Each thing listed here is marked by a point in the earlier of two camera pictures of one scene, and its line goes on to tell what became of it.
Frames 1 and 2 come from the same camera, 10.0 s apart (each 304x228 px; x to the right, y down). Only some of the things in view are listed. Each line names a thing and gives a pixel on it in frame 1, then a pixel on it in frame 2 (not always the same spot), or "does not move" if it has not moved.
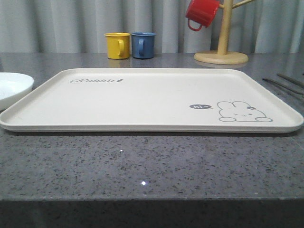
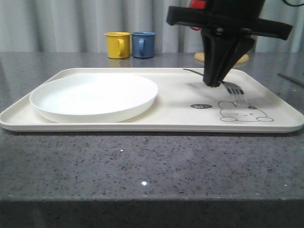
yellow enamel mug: [118, 45] does not move
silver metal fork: [297, 92] → [230, 87]
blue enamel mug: [143, 44] does not move
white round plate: [13, 86] → [93, 98]
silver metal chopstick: [290, 79] does not move
